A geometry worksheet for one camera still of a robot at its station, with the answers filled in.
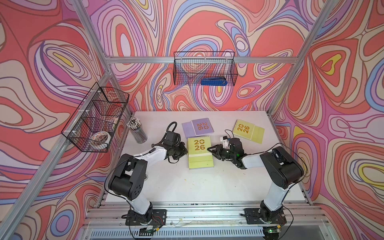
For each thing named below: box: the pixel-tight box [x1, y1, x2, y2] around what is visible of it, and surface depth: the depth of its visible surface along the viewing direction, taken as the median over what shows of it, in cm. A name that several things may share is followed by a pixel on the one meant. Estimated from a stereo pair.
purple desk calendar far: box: [181, 117, 215, 139], surface depth 111 cm
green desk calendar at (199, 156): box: [187, 136, 214, 169], surface depth 93 cm
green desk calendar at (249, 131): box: [232, 119, 265, 144], surface depth 109 cm
